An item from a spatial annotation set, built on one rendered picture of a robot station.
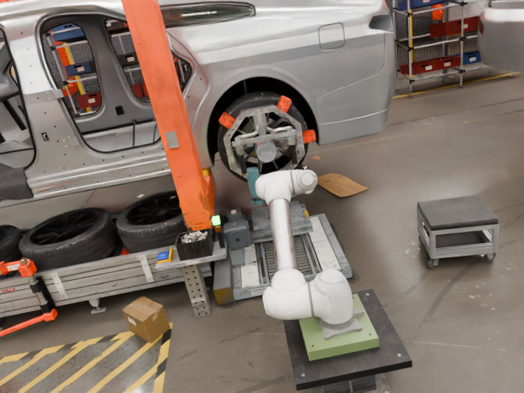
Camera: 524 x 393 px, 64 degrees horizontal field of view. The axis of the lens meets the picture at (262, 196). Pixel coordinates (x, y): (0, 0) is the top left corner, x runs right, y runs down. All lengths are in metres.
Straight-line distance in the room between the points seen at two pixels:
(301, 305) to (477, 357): 0.97
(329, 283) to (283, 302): 0.22
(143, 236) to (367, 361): 1.72
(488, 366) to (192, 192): 1.81
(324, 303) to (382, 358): 0.33
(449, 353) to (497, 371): 0.22
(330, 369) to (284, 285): 0.40
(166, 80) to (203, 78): 0.57
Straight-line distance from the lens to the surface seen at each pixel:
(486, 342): 2.52
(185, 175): 2.54
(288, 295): 1.89
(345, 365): 1.96
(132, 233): 3.03
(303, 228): 3.25
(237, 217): 3.00
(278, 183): 2.13
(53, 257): 3.23
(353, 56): 3.01
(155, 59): 2.40
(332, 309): 1.91
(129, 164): 3.13
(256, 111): 2.86
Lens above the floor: 1.75
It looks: 24 degrees down
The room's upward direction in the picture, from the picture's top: 11 degrees counter-clockwise
